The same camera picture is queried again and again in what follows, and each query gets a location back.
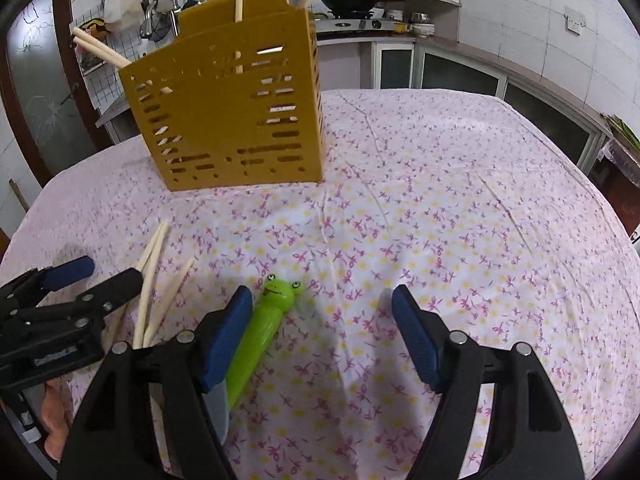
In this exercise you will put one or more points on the dark wooden door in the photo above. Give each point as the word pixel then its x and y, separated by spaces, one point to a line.
pixel 44 95

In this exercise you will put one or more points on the blue grey plastic spoon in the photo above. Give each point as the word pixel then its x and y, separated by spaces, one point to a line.
pixel 217 407

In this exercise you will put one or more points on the person left hand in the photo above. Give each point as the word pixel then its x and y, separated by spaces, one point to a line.
pixel 54 415

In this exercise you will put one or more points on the black wok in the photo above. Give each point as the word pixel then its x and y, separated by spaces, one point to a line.
pixel 350 9

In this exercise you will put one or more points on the floral tablecloth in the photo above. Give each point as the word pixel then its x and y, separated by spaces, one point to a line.
pixel 456 196

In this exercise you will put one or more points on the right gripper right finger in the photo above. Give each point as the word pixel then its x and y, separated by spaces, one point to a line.
pixel 529 435

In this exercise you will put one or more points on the green frog handle fork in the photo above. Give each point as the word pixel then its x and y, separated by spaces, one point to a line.
pixel 278 298

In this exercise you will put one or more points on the wall switch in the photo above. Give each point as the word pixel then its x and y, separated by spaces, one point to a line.
pixel 575 21

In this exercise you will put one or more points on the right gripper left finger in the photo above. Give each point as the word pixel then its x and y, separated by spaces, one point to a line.
pixel 112 436

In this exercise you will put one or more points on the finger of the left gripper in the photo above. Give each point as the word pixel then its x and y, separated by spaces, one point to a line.
pixel 99 300
pixel 28 289

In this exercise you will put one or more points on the gold perforated utensil holder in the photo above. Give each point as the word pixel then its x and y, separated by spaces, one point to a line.
pixel 232 101

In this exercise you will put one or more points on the gas stove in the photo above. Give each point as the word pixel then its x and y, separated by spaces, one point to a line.
pixel 367 26

